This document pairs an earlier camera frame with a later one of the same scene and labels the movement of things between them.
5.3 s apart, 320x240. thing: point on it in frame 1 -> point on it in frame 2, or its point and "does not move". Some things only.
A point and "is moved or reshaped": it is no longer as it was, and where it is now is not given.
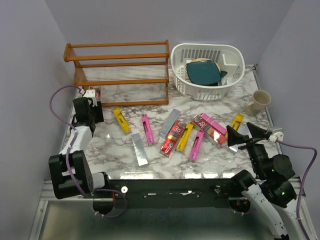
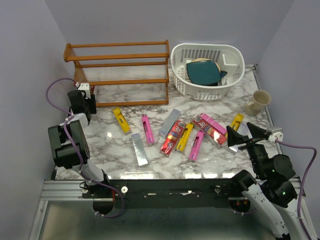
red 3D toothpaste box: [215, 136] does not move
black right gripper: [233, 137] does not move
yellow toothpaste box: [122, 120] does not move
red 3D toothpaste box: [97, 89] is moved or reshaped
